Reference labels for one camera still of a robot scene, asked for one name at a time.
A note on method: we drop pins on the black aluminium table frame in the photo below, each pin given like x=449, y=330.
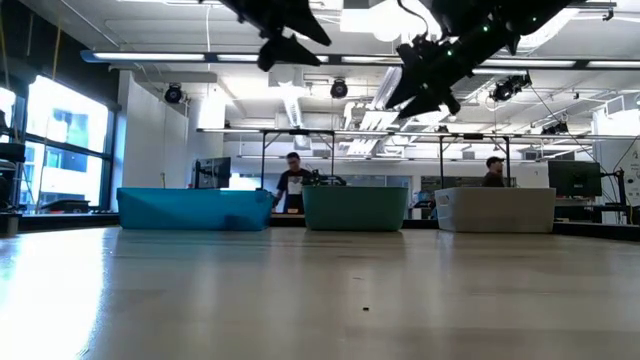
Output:
x=70, y=221

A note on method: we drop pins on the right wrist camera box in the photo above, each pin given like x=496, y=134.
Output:
x=460, y=15

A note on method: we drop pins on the large window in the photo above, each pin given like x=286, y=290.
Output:
x=65, y=115

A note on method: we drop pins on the blue plastic bin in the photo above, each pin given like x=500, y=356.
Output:
x=195, y=210

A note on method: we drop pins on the black desk equipment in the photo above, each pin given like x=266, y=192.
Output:
x=10, y=152

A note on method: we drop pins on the overhead light bar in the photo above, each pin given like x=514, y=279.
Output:
x=150, y=56

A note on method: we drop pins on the white plastic bin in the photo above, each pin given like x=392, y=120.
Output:
x=495, y=210

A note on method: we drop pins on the black background robot arm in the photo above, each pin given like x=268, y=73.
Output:
x=325, y=179

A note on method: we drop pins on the black ceiling camera cluster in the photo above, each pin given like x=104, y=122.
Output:
x=555, y=130
x=510, y=89

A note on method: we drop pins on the black rig frame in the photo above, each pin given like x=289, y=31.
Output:
x=300, y=132
x=472, y=136

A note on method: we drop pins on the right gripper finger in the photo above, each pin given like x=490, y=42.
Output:
x=432, y=104
x=410, y=92

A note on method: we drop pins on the white wall poster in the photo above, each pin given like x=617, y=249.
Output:
x=635, y=175

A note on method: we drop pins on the person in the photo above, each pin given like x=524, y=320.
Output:
x=494, y=177
x=294, y=185

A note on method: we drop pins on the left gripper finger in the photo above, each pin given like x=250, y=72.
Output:
x=305, y=22
x=287, y=50

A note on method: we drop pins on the teal plastic bin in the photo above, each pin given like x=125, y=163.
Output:
x=355, y=207

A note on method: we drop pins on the round black ceiling device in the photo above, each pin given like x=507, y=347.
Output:
x=339, y=89
x=173, y=94

